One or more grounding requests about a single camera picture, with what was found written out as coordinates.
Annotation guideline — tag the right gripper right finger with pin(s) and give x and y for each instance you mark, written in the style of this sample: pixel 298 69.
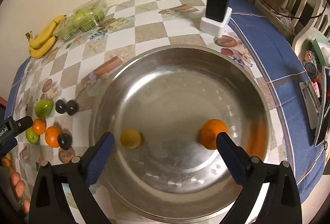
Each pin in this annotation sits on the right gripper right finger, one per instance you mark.
pixel 246 173

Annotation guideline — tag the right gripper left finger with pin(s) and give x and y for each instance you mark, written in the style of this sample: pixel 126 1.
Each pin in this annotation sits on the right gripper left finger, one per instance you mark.
pixel 84 173

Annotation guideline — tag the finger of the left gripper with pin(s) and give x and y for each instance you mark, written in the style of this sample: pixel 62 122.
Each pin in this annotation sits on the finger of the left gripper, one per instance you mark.
pixel 10 130

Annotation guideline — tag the dark plum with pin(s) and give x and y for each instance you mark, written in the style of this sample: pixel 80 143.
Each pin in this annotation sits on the dark plum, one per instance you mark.
pixel 60 106
pixel 65 141
pixel 71 107

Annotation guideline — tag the small yellow lemon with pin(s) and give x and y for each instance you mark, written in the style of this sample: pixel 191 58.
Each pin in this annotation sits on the small yellow lemon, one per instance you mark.
pixel 130 138

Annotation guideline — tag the person's hand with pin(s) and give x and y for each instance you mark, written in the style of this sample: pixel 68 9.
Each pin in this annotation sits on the person's hand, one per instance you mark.
pixel 18 187

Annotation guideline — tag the small orange mandarin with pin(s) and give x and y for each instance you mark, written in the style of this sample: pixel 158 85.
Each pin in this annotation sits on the small orange mandarin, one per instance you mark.
pixel 39 126

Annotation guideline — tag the checkered blue tablecloth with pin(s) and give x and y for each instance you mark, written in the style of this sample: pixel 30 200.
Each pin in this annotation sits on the checkered blue tablecloth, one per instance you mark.
pixel 135 26

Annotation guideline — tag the banana bunch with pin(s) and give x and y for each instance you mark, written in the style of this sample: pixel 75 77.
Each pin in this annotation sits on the banana bunch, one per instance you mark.
pixel 40 45

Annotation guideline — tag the smartphone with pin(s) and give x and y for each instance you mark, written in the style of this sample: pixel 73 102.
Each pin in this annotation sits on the smartphone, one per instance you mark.
pixel 323 118

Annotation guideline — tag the large steel bowl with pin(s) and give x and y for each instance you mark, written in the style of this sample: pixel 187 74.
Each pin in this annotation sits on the large steel bowl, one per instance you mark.
pixel 167 94

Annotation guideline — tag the colourful can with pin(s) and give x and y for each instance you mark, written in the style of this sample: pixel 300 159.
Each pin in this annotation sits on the colourful can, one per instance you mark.
pixel 310 64

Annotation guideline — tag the clear box of green fruit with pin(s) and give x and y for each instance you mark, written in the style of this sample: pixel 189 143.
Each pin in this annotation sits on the clear box of green fruit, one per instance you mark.
pixel 83 19

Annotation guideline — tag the black power adapter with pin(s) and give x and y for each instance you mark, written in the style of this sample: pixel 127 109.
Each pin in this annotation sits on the black power adapter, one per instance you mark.
pixel 216 9

